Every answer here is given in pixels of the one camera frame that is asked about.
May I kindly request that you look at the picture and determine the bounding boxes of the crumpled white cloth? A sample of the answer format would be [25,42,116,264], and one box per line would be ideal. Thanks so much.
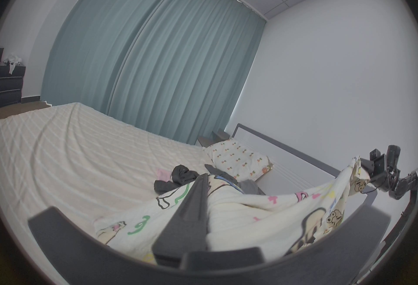
[3,54,23,75]

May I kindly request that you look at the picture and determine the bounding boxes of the bed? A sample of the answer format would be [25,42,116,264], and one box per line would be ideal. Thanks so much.
[0,102,376,261]

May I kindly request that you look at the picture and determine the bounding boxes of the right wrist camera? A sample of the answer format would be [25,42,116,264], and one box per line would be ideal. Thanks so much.
[370,149,386,164]

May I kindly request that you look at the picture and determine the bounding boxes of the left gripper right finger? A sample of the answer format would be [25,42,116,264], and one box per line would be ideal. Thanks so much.
[181,246,266,273]

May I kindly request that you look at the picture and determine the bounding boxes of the black garment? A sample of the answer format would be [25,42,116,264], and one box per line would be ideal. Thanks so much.
[153,164,200,194]

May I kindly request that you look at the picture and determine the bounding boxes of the white printed pillow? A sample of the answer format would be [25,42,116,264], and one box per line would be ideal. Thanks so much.
[206,138,275,181]

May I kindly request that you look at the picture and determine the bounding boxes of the blue-green curtain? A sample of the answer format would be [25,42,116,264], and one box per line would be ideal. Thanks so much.
[108,0,266,146]
[41,0,183,114]

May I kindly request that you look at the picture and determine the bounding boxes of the light grey garment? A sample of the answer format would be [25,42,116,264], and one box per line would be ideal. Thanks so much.
[238,179,266,196]

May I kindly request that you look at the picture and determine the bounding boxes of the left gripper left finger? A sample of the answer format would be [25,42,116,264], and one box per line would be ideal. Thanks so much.
[152,174,210,267]

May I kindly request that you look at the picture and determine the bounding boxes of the dark grey garment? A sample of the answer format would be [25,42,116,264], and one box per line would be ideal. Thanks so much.
[204,164,239,181]

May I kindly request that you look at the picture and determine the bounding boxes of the white printed pyjama top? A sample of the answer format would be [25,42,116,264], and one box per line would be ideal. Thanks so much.
[94,156,371,265]

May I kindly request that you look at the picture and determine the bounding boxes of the grey bedside table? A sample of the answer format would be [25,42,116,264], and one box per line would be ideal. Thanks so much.
[197,129,231,147]

